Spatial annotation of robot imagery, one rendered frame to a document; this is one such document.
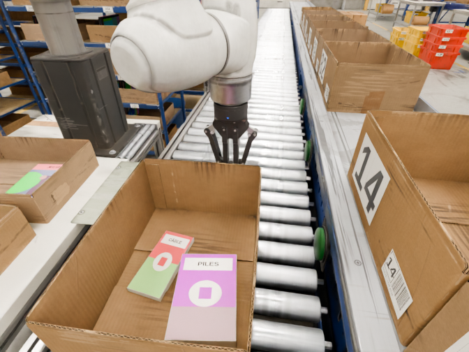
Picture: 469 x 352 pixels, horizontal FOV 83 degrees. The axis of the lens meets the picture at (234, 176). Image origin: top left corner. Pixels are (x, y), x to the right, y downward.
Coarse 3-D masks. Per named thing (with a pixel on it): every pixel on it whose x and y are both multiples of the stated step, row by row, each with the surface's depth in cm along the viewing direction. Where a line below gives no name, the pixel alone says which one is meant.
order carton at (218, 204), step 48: (144, 192) 66; (192, 192) 69; (240, 192) 67; (96, 240) 48; (144, 240) 64; (240, 240) 64; (48, 288) 37; (96, 288) 49; (240, 288) 55; (48, 336) 35; (96, 336) 33; (144, 336) 47; (240, 336) 47
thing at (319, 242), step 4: (320, 228) 57; (316, 232) 58; (320, 232) 55; (324, 232) 55; (316, 236) 57; (320, 236) 55; (324, 236) 55; (316, 240) 56; (320, 240) 54; (324, 240) 54; (316, 244) 56; (320, 244) 54; (324, 244) 54; (316, 248) 56; (320, 248) 54; (324, 248) 54; (316, 252) 56; (320, 252) 54; (316, 256) 56; (320, 256) 55; (320, 260) 56
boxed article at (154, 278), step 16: (160, 240) 63; (176, 240) 63; (192, 240) 63; (160, 256) 59; (176, 256) 59; (144, 272) 56; (160, 272) 56; (176, 272) 57; (128, 288) 53; (144, 288) 53; (160, 288) 53
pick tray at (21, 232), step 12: (0, 204) 62; (0, 216) 64; (12, 216) 60; (0, 228) 57; (12, 228) 60; (24, 228) 63; (0, 240) 57; (12, 240) 60; (24, 240) 64; (0, 252) 57; (12, 252) 60; (0, 264) 58
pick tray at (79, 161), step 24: (0, 144) 90; (24, 144) 90; (48, 144) 89; (72, 144) 88; (0, 168) 89; (24, 168) 89; (72, 168) 78; (0, 192) 79; (48, 192) 70; (72, 192) 79; (24, 216) 69; (48, 216) 70
